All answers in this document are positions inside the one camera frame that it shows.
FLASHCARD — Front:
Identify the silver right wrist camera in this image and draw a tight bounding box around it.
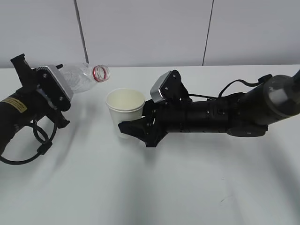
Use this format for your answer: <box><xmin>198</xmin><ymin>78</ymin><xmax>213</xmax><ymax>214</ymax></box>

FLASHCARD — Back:
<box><xmin>150</xmin><ymin>70</ymin><xmax>189</xmax><ymax>104</ymax></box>

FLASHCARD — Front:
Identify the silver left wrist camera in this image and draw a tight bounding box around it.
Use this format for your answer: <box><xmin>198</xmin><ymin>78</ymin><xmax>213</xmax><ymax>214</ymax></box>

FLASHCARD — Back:
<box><xmin>36</xmin><ymin>65</ymin><xmax>74</xmax><ymax>112</ymax></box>

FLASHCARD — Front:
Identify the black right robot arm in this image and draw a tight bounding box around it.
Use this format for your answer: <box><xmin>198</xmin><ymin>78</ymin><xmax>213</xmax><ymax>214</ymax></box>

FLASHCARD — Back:
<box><xmin>118</xmin><ymin>70</ymin><xmax>300</xmax><ymax>147</ymax></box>

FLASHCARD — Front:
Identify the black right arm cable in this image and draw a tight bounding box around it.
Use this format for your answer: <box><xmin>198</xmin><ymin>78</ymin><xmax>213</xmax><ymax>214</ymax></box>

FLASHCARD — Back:
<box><xmin>187</xmin><ymin>74</ymin><xmax>272</xmax><ymax>99</ymax></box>

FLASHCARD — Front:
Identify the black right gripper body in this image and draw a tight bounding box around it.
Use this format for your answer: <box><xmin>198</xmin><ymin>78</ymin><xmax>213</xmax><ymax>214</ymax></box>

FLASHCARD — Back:
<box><xmin>141</xmin><ymin>94</ymin><xmax>188</xmax><ymax>148</ymax></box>

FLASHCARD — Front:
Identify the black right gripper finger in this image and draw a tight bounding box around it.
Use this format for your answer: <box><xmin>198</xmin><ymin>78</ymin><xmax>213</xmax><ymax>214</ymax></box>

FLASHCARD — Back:
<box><xmin>118</xmin><ymin>118</ymin><xmax>150</xmax><ymax>141</ymax></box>

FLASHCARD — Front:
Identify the clear plastic water bottle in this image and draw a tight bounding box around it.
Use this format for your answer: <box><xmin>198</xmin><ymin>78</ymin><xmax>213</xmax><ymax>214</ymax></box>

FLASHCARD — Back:
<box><xmin>59</xmin><ymin>63</ymin><xmax>110</xmax><ymax>93</ymax></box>

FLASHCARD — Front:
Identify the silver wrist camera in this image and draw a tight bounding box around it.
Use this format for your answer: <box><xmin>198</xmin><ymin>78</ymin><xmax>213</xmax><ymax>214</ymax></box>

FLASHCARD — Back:
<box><xmin>36</xmin><ymin>65</ymin><xmax>74</xmax><ymax>112</ymax></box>
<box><xmin>150</xmin><ymin>70</ymin><xmax>189</xmax><ymax>104</ymax></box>

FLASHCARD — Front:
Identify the white paper cup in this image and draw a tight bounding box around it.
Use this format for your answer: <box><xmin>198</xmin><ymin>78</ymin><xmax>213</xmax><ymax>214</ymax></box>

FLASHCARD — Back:
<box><xmin>105</xmin><ymin>88</ymin><xmax>145</xmax><ymax>139</ymax></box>

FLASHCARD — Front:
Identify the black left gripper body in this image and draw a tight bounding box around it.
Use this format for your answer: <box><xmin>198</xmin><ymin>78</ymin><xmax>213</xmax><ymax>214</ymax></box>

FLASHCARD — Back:
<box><xmin>10</xmin><ymin>54</ymin><xmax>70</xmax><ymax>129</ymax></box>

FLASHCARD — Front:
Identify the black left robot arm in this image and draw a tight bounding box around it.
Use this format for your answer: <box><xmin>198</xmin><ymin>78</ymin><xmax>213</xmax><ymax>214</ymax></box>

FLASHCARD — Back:
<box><xmin>0</xmin><ymin>54</ymin><xmax>73</xmax><ymax>152</ymax></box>

